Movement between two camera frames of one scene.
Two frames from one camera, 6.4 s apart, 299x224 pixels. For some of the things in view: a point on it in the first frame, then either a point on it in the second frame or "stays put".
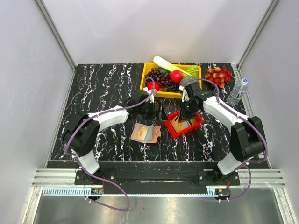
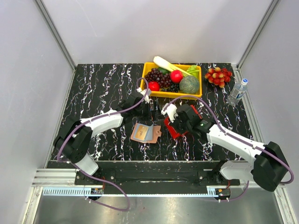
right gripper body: [187, 109] to [179, 126]
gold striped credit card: [141, 132] stays put
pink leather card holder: [145, 133] stays put
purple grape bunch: [164, 80] stays put
